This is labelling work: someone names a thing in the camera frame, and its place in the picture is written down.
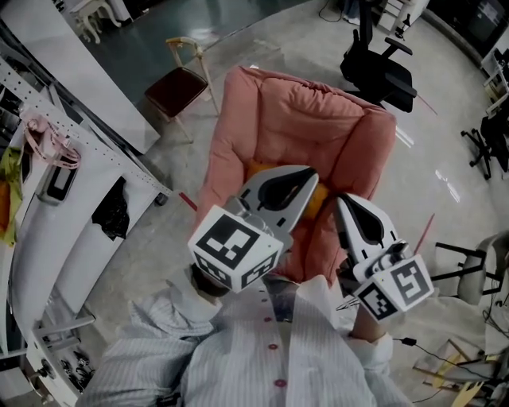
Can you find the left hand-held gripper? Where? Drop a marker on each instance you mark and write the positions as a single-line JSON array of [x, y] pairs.
[[230, 246]]

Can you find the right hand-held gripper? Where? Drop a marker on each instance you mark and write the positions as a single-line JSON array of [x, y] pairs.
[[405, 286]]

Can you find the orange cushion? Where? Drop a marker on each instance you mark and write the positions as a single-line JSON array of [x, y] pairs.
[[318, 198]]

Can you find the pink padded armchair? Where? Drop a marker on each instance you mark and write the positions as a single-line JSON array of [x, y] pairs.
[[302, 119]]

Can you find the person's left forearm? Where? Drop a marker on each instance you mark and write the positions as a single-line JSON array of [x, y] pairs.
[[179, 314]]

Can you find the person's right forearm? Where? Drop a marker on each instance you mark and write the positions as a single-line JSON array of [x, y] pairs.
[[367, 326]]

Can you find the person's jeans legs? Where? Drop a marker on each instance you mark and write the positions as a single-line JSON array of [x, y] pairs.
[[284, 306]]

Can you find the beige cloth cover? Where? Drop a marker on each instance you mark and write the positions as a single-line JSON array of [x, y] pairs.
[[437, 318]]

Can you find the wooden chair dark red seat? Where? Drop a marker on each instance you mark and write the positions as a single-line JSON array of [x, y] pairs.
[[175, 85]]

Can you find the black office chair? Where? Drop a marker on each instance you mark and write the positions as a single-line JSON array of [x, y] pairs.
[[378, 75], [495, 135]]

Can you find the black crumpled cloth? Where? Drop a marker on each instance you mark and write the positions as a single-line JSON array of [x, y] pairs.
[[113, 214]]

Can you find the person's striped white shirt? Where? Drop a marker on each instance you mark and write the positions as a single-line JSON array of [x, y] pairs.
[[238, 357]]

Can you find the white curved shelf unit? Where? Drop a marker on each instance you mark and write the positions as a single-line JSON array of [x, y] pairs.
[[71, 238]]

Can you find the white drawer cabinet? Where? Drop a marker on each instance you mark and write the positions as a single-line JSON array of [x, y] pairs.
[[413, 10]]

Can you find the black monitor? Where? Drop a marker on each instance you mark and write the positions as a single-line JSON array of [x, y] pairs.
[[489, 20]]

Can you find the white carved table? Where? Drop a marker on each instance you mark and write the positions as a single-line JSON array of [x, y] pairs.
[[89, 12]]

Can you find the yellow green cloth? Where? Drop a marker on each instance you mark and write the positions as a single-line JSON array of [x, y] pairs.
[[10, 187]]

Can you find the white side table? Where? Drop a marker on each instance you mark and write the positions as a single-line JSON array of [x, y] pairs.
[[37, 353]]

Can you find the black round knob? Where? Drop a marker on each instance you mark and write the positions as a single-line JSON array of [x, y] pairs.
[[43, 371]]

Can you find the grey chair with black frame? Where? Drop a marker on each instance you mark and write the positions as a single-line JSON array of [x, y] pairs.
[[471, 274]]

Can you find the light wooden frame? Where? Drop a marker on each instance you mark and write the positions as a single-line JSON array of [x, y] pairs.
[[437, 379]]

